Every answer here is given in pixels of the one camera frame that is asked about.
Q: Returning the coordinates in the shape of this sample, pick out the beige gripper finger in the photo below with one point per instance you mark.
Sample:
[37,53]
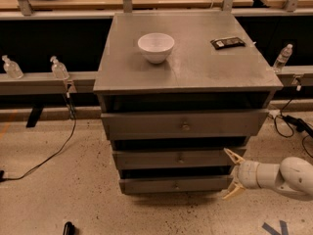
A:
[235,158]
[235,189]

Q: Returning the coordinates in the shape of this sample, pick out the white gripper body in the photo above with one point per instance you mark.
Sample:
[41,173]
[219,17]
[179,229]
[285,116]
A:
[246,174]

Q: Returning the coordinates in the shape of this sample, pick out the grey drawer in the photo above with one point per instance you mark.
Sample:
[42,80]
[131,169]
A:
[190,124]
[174,184]
[170,159]

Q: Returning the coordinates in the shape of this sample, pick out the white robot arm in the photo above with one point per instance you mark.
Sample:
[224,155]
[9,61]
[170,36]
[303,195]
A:
[292,177]

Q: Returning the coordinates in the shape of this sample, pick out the grey top drawer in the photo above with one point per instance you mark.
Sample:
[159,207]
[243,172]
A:
[190,124]

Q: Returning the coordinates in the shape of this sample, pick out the grey bottom drawer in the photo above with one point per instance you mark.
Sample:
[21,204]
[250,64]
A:
[174,184]

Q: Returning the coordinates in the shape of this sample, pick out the grey drawer cabinet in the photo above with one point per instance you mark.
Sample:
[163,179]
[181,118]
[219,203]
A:
[194,77]

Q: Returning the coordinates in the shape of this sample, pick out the clear water bottle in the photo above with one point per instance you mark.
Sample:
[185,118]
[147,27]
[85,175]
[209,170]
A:
[282,58]

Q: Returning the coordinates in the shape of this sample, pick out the white ceramic bowl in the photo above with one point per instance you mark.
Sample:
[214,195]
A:
[156,47]

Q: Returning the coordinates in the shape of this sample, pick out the black object on floor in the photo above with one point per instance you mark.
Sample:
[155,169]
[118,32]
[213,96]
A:
[69,229]

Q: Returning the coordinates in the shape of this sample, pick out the clear pump bottle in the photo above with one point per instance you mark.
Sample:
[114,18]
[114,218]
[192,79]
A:
[59,70]
[11,68]

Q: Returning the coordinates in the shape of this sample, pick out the clear pump bottle far left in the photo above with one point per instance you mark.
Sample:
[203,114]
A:
[11,68]

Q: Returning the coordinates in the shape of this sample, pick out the grey metal rail shelf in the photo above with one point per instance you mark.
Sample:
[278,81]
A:
[39,83]

